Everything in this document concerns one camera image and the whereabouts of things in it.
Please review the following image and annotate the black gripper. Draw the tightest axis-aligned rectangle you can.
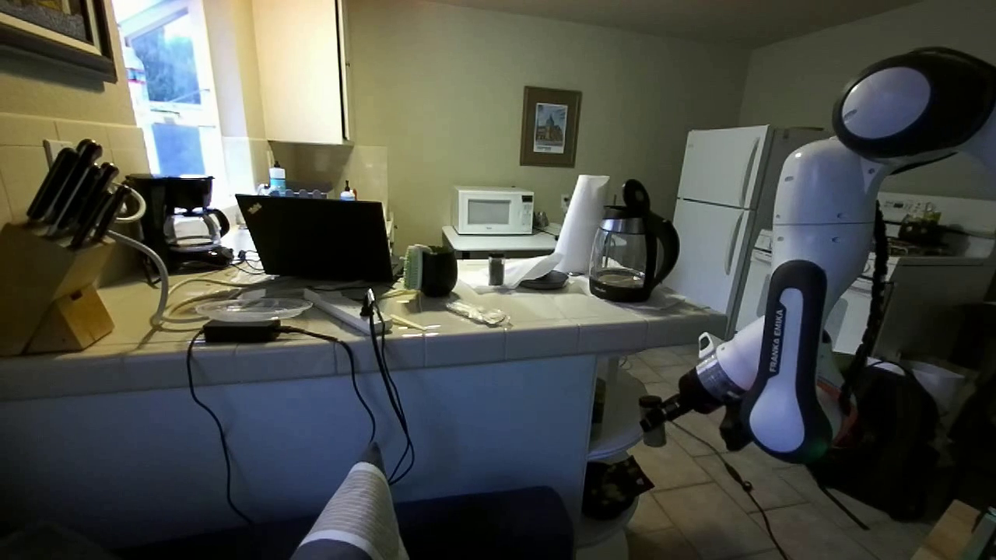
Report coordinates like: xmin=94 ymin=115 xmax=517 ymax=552
xmin=638 ymin=370 xmax=728 ymax=429

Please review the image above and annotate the small dark bottle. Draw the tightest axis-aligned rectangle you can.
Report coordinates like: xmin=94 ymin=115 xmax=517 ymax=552
xmin=638 ymin=398 xmax=668 ymax=451

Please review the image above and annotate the white rounded corner shelf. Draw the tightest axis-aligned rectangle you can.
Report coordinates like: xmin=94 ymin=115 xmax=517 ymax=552
xmin=572 ymin=353 xmax=665 ymax=560

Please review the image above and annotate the black item on shelf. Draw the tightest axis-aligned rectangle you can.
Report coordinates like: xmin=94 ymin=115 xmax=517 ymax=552
xmin=581 ymin=455 xmax=655 ymax=523

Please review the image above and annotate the white tiled kitchen island counter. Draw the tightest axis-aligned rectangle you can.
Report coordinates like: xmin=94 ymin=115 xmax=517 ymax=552
xmin=0 ymin=257 xmax=728 ymax=552

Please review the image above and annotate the black electric kettle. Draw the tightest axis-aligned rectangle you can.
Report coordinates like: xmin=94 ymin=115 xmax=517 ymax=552
xmin=587 ymin=178 xmax=680 ymax=303

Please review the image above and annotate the white paper towel roll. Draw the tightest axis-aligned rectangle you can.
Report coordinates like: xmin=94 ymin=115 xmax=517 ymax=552
xmin=548 ymin=171 xmax=612 ymax=278

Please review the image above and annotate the white refrigerator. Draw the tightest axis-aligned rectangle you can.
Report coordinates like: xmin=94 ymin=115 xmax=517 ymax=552
xmin=665 ymin=120 xmax=834 ymax=329

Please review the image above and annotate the dark blue couch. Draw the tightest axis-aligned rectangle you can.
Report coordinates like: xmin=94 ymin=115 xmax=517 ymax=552
xmin=111 ymin=484 xmax=580 ymax=560

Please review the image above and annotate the white remote control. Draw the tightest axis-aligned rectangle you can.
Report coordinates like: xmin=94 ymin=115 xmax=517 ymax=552
xmin=441 ymin=295 xmax=511 ymax=329

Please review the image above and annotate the black backpack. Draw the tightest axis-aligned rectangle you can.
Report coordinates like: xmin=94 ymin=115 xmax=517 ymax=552
xmin=826 ymin=353 xmax=951 ymax=523

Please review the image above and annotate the white microwave oven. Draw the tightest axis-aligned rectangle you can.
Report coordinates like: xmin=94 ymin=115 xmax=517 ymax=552
xmin=450 ymin=182 xmax=538 ymax=239

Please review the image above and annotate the black mug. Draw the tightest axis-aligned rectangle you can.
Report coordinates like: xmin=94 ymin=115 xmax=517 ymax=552
xmin=418 ymin=242 xmax=461 ymax=300

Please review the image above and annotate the green cup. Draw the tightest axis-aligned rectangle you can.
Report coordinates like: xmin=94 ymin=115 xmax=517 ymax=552
xmin=401 ymin=242 xmax=428 ymax=292

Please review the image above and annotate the small framed picture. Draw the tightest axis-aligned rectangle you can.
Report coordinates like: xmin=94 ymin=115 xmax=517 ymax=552
xmin=517 ymin=83 xmax=585 ymax=171

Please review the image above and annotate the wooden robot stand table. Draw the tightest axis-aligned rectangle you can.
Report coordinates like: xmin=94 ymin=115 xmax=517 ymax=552
xmin=912 ymin=495 xmax=996 ymax=560

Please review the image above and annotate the white stove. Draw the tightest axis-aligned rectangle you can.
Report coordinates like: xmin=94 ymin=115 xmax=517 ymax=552
xmin=826 ymin=189 xmax=996 ymax=359

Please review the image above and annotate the black laptop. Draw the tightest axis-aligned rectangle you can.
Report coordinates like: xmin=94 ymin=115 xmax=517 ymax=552
xmin=232 ymin=191 xmax=397 ymax=288

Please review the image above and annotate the black power adapter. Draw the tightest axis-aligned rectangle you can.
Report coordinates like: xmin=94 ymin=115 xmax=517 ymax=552
xmin=201 ymin=317 xmax=285 ymax=348

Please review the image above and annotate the cream upper cabinet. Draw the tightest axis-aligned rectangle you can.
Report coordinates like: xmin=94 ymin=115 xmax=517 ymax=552
xmin=247 ymin=0 xmax=351 ymax=150

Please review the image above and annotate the black drip coffee maker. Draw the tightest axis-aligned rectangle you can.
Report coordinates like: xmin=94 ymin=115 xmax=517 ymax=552
xmin=123 ymin=171 xmax=235 ymax=272

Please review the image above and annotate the bright window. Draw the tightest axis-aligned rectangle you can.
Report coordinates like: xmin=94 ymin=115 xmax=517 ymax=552
xmin=109 ymin=0 xmax=227 ymax=180

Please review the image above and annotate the wooden knife block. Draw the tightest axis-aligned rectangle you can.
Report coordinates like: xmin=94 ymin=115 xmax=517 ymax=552
xmin=0 ymin=217 xmax=117 ymax=357

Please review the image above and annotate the large dark framed picture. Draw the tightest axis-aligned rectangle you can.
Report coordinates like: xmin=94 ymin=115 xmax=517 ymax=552
xmin=0 ymin=0 xmax=117 ymax=86

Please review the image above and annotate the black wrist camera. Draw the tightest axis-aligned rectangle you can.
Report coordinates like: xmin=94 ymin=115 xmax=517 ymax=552
xmin=715 ymin=398 xmax=756 ymax=455

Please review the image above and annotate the black floor cable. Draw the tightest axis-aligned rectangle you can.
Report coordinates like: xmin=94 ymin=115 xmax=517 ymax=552
xmin=662 ymin=413 xmax=790 ymax=560

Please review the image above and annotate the black laptop cable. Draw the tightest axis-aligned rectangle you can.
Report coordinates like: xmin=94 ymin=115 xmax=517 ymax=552
xmin=340 ymin=288 xmax=419 ymax=488

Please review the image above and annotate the black adapter cable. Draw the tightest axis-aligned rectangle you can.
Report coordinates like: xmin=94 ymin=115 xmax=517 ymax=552
xmin=184 ymin=324 xmax=257 ymax=526

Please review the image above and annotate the white cable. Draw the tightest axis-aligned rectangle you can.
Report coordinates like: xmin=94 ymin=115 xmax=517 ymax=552
xmin=102 ymin=225 xmax=173 ymax=331

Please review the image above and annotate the black handled knife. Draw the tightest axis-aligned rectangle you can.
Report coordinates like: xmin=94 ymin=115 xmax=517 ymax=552
xmin=23 ymin=147 xmax=79 ymax=226
xmin=70 ymin=173 xmax=127 ymax=253
xmin=57 ymin=161 xmax=117 ymax=245
xmin=90 ymin=182 xmax=143 ymax=245
xmin=41 ymin=135 xmax=104 ymax=235

